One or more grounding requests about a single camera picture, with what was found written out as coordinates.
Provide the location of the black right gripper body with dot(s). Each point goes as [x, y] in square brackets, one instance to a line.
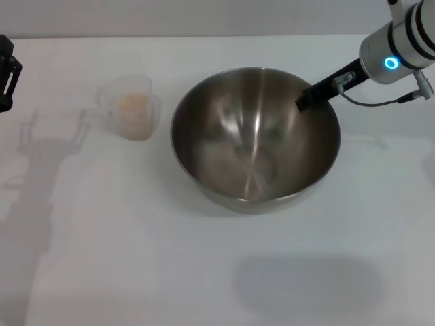
[328, 86]

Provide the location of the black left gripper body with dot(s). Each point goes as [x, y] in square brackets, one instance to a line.
[5, 104]

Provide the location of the stainless steel mixing bowl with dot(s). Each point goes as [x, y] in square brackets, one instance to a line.
[251, 142]

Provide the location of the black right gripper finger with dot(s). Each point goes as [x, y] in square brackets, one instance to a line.
[306, 100]

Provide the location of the rice grains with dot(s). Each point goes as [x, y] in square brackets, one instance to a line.
[132, 110]

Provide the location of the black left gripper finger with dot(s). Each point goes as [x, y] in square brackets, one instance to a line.
[10, 74]

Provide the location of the clear plastic measuring cup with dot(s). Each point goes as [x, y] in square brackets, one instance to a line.
[136, 102]

